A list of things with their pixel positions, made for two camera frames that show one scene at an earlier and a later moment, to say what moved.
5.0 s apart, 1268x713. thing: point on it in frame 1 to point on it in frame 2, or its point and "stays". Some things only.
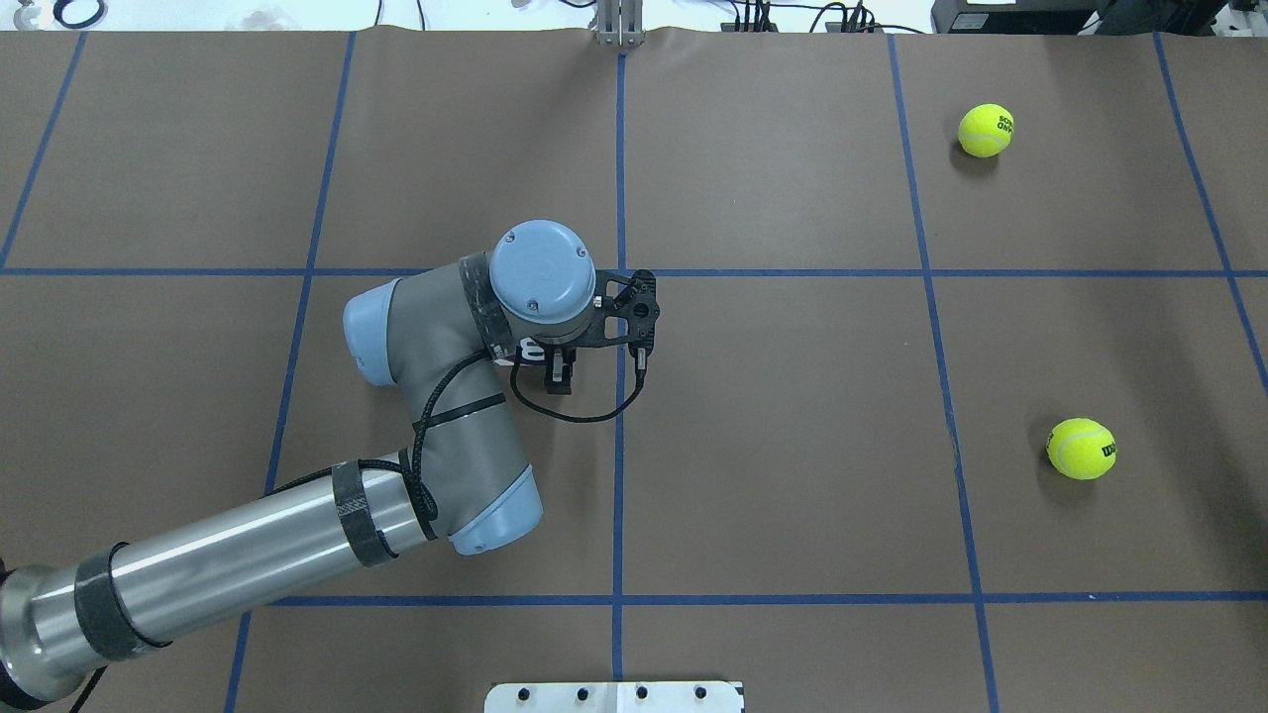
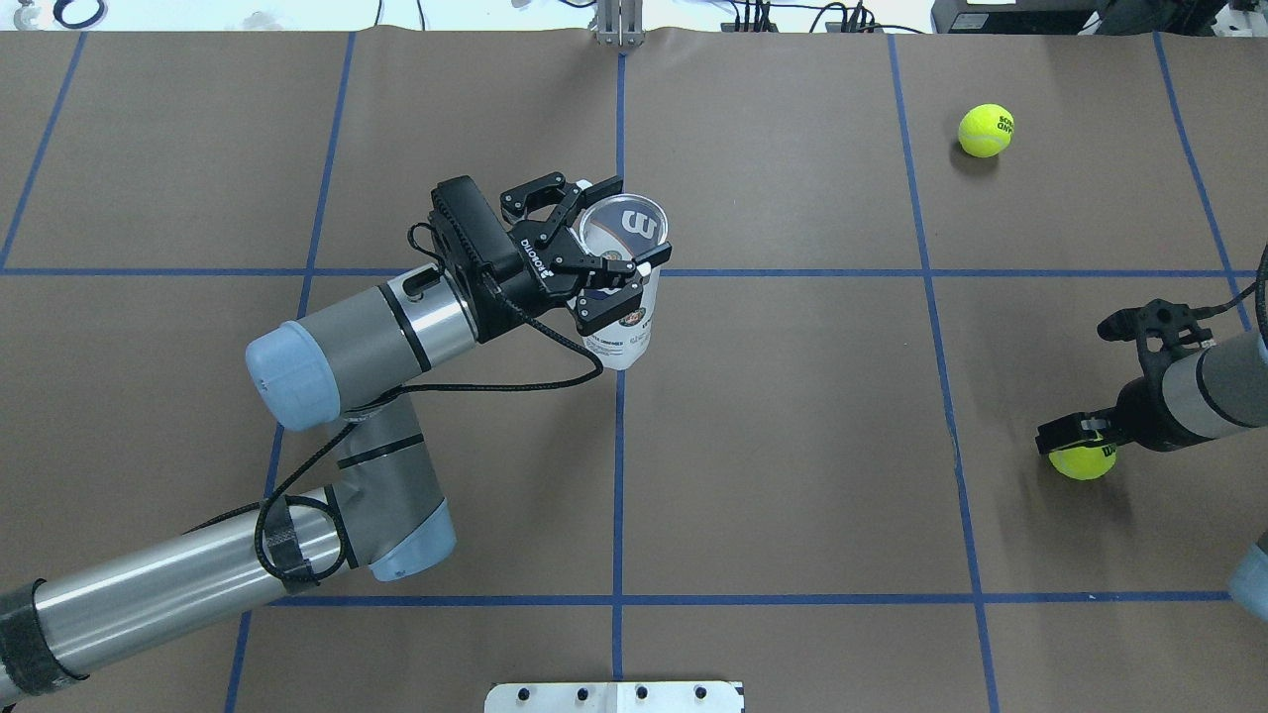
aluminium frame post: x=620 y=23 stays
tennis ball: x=986 y=131 stays
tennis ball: x=1081 y=448 stays
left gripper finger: x=559 y=359 to x=542 y=268
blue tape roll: x=58 y=16 stays
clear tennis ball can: x=529 y=352 to x=625 y=226
